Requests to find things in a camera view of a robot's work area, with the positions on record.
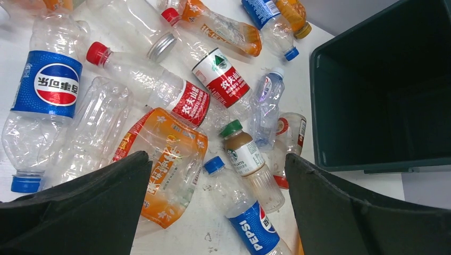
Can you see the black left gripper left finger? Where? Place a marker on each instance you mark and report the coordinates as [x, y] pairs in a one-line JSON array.
[[93, 214]]

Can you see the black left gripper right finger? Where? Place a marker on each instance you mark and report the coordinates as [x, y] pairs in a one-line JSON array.
[[335, 216]]

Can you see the Pepsi bottle blue label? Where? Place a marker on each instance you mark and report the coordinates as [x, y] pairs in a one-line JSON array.
[[238, 204]]

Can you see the clear bottle red cap label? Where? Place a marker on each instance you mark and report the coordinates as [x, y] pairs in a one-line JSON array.
[[289, 139]]

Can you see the crushed orange label bottle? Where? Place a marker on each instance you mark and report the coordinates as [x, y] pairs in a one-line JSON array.
[[177, 150]]

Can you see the Starbucks bottle green cap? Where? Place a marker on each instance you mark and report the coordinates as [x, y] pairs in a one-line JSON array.
[[249, 163]]

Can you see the dark green plastic bin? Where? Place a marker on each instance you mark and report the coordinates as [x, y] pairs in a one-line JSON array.
[[380, 92]]

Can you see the crushed clear bottle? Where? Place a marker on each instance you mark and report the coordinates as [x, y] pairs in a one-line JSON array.
[[85, 146]]

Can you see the large Pepsi bottle blue cap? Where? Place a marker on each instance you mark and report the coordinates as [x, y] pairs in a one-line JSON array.
[[46, 99]]

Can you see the small clear water bottle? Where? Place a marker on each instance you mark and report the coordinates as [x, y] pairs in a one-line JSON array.
[[264, 123]]

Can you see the Nongfu bottle red cap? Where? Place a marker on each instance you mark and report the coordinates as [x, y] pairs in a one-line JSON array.
[[155, 86]]

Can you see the Nongfu bottle red white label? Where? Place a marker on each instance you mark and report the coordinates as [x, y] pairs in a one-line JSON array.
[[212, 68]]

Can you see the clear bottle silver cap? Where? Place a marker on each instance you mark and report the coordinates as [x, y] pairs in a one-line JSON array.
[[138, 25]]

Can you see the flattened orange label bottle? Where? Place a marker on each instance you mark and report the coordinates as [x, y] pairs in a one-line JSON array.
[[241, 35]]

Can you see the large orange label bottle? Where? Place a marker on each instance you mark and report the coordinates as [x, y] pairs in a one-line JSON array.
[[36, 7]]

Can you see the orange juice bottle far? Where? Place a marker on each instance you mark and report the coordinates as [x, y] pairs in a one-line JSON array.
[[295, 13]]

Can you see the blue label bottle blue cap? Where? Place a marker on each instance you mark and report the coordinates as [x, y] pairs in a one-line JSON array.
[[273, 26]]

